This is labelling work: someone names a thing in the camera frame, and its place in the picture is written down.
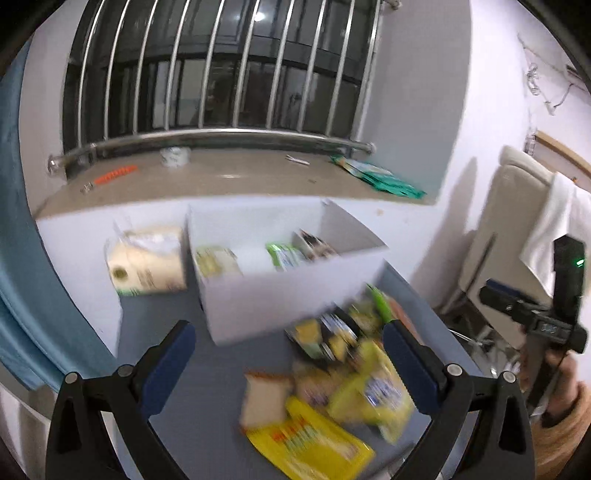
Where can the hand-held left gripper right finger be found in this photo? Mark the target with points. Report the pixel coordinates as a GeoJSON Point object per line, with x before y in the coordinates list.
{"type": "Point", "coordinates": [408, 364]}

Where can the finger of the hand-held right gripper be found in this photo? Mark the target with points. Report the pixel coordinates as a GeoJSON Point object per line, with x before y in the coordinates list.
{"type": "Point", "coordinates": [498, 295]}

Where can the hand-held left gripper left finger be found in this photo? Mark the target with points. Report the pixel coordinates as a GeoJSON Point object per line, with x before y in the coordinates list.
{"type": "Point", "coordinates": [168, 364]}

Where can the yellow blue label packet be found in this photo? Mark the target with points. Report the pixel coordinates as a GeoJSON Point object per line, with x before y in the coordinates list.
{"type": "Point", "coordinates": [374, 392]}

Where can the orange snack packet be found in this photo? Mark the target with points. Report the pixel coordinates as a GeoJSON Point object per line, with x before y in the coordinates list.
{"type": "Point", "coordinates": [406, 318]}

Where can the black yellow snack packet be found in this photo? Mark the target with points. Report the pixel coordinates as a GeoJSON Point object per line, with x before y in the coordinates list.
{"type": "Point", "coordinates": [323, 334]}

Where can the white cardboard box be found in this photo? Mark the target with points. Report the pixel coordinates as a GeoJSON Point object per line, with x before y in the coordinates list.
{"type": "Point", "coordinates": [258, 295]}

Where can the yellow green snack packet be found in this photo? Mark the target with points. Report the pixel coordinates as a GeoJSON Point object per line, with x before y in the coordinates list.
{"type": "Point", "coordinates": [217, 261]}

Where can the large yellow snack packet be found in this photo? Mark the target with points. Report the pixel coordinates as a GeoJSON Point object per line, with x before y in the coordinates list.
{"type": "Point", "coordinates": [309, 443]}

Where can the dark snack packet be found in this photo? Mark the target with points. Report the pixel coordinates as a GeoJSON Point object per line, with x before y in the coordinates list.
{"type": "Point", "coordinates": [316, 244]}

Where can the green white snack packet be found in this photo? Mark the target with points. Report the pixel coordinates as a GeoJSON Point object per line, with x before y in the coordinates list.
{"type": "Point", "coordinates": [286, 256]}

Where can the person's right forearm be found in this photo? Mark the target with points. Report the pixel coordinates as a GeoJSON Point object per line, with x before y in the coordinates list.
{"type": "Point", "coordinates": [563, 445]}

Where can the person's right hand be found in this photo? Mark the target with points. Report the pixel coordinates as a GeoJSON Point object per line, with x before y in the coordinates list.
{"type": "Point", "coordinates": [565, 383]}

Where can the white towel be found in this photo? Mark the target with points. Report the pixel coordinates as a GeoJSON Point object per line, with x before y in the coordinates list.
{"type": "Point", "coordinates": [554, 221]}

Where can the beige chair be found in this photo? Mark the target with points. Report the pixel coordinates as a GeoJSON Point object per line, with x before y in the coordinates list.
{"type": "Point", "coordinates": [503, 221]}

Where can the yellow tissue pack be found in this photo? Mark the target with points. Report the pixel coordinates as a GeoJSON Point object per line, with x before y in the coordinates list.
{"type": "Point", "coordinates": [147, 267]}

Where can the green wipes pack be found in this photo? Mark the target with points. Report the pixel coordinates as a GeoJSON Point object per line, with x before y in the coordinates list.
{"type": "Point", "coordinates": [397, 184]}

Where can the blue curtain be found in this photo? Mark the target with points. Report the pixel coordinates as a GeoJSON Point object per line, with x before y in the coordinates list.
{"type": "Point", "coordinates": [27, 277]}

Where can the pale green flat packet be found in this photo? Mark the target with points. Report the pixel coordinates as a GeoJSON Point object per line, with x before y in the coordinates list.
{"type": "Point", "coordinates": [355, 165]}

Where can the stone windowsill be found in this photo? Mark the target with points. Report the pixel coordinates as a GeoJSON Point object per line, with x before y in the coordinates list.
{"type": "Point", "coordinates": [231, 180]}

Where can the clear tape roll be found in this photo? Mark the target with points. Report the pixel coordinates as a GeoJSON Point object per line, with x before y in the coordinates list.
{"type": "Point", "coordinates": [175, 157]}

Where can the small metal clip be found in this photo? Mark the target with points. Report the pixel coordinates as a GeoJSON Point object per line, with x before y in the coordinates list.
{"type": "Point", "coordinates": [296, 160]}

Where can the steel window guard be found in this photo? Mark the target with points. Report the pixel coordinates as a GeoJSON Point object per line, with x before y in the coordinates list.
{"type": "Point", "coordinates": [221, 136]}

